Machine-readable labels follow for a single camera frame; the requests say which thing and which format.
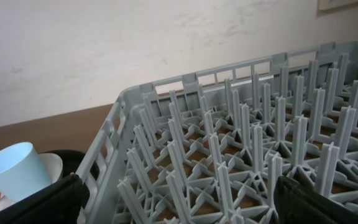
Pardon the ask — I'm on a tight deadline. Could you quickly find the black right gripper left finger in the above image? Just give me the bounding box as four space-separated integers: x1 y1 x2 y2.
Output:
0 174 90 224

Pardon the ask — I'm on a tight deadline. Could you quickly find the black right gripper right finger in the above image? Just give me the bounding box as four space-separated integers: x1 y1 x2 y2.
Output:
273 175 358 224

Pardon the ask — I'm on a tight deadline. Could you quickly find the grey plastic dishwasher rack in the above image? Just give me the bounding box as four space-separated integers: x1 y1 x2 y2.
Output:
76 41 358 223

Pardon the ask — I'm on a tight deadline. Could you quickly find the light grey round plate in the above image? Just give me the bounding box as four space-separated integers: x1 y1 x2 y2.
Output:
0 153 63 211

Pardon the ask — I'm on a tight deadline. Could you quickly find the round black serving tray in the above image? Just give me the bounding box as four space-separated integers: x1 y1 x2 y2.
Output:
39 149 85 184

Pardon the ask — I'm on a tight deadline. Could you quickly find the light blue plastic cup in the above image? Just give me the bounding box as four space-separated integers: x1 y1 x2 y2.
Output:
0 142 52 202

